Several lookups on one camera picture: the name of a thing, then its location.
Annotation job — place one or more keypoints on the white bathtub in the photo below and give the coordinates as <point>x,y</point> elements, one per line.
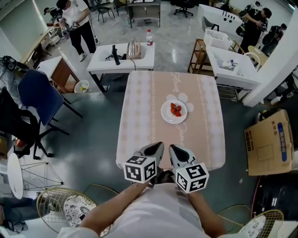
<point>214,16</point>

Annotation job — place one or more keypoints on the brown cardboard box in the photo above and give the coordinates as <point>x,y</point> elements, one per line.
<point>263,144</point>

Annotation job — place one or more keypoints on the black metal chair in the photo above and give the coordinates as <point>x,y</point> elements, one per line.
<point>104,11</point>

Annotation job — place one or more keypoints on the clear bottle with red label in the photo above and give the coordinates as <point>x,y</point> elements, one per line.
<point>149,39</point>

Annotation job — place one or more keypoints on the white plastic basket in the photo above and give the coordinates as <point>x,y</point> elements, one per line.
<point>216,39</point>

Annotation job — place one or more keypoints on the white desk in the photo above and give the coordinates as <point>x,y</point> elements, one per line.
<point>100,62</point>

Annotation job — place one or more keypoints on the wooden shelf stand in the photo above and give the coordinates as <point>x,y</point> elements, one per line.
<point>195,55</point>

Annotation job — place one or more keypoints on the round white side table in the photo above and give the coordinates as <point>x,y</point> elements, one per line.
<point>15,174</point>

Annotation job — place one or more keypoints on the brown cabinet with white top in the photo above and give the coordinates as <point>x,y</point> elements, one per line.
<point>62,74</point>

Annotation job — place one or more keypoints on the white round plate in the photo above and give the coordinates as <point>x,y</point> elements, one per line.
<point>167,115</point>

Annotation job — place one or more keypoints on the white table with metal rack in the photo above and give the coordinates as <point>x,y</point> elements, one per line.
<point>242,74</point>

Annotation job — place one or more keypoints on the person's left forearm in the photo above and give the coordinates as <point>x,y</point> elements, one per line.
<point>111,209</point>

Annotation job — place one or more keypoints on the black case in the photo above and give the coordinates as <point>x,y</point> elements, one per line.
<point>277,197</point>

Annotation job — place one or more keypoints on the table with pink tablecloth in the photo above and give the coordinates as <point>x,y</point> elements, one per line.
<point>139,116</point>

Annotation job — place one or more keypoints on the white mesh waste basket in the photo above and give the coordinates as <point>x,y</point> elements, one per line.
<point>81,86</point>

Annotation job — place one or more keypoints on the black upright rod appliance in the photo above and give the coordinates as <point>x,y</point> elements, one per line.
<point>116,55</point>

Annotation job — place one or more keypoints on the round wooden table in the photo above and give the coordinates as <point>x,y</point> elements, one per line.
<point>257,52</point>

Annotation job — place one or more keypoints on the grey metal desk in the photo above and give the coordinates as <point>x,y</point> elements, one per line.
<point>144,11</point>

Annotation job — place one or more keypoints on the floral round seat cushion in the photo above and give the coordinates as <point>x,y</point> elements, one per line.
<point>74,206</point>
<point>255,226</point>

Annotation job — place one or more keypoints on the person's right forearm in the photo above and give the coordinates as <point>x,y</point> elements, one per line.
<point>207,213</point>

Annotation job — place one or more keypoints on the black swivel chair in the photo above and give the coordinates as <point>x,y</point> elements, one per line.
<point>184,7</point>

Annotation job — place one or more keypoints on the steel electric kettle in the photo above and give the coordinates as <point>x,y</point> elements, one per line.
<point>133,50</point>

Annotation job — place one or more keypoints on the black office chair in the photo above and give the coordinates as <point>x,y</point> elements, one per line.
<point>18,120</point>

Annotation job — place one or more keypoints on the blue shell chair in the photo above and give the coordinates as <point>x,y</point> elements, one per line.
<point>39,95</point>

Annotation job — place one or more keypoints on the white plastic bottle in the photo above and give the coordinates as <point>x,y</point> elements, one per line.
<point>276,100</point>

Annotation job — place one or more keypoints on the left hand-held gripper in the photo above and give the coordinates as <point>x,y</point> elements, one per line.
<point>139,169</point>

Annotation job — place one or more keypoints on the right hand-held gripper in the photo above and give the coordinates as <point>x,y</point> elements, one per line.
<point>192,177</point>

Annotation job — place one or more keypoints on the pink flower tablecloth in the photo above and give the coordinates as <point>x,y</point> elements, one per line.
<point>205,130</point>

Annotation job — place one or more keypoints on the person's white shirt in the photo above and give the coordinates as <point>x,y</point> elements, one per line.
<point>153,209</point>

